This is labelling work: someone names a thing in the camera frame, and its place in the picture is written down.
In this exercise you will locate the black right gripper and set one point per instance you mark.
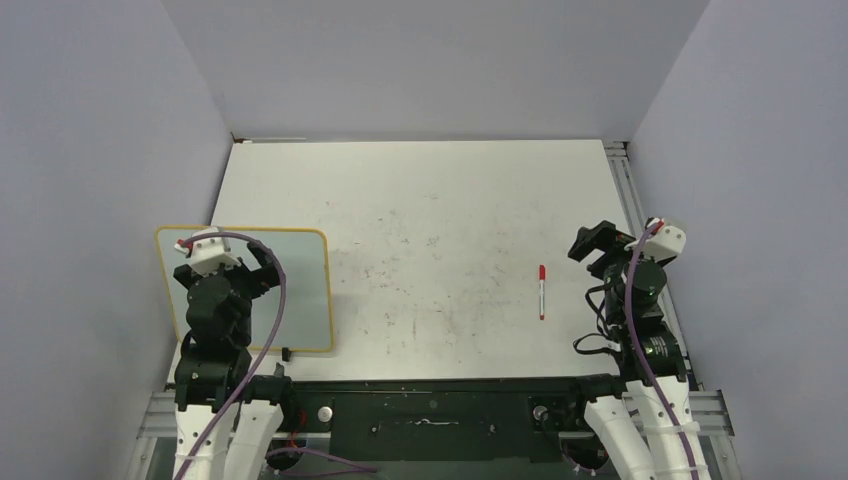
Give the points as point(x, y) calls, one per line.
point(597, 237)

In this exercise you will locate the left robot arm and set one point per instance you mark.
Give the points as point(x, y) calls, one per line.
point(226, 413)

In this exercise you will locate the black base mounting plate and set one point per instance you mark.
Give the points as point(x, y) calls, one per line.
point(450, 420)

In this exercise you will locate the red capped whiteboard marker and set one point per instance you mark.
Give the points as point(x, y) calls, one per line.
point(542, 291)

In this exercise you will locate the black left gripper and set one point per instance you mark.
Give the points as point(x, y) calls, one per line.
point(262, 277)

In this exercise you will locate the aluminium frame rail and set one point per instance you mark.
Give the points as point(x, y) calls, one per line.
point(434, 249)

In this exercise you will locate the yellow framed whiteboard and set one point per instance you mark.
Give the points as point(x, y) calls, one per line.
point(307, 323)

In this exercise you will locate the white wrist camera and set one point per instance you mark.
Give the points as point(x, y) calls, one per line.
point(666, 241)
point(205, 257)

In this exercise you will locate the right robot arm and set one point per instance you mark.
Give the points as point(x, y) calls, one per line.
point(643, 418)

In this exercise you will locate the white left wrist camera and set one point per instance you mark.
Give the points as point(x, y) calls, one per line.
point(205, 257)

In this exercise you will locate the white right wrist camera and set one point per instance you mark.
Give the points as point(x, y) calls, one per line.
point(666, 241)

